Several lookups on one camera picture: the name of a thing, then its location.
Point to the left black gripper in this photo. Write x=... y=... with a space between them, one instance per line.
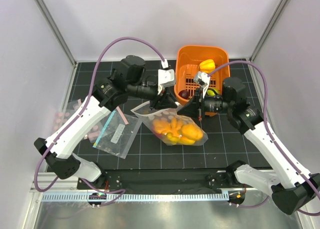
x=163 y=101

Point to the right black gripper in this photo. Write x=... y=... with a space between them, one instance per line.
x=191 y=109

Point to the yellow mango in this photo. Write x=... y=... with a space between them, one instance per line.
x=192 y=132

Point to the white dotted zip bag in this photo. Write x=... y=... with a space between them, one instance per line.
x=148 y=115

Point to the small orange fruit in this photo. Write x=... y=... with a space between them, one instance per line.
x=161 y=126

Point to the yellow pear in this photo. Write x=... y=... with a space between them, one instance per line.
x=186 y=141

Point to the orange plastic basket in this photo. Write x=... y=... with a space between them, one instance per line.
x=198 y=87

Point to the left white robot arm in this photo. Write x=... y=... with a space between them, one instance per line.
x=60 y=157

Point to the blue zipper clear bag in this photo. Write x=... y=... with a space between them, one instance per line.
x=117 y=134

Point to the pink dotted zip bag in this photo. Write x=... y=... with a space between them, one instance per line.
x=87 y=115

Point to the dark purple plum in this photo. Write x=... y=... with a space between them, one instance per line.
x=184 y=94

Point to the green apple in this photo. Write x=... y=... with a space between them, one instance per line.
x=212 y=92

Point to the yellow bell pepper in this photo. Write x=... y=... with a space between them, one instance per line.
x=207 y=66

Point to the black grid mat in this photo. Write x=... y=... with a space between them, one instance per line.
x=224 y=146

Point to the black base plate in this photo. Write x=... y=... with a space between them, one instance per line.
x=194 y=181

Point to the white slotted cable duct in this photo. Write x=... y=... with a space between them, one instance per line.
x=99 y=197

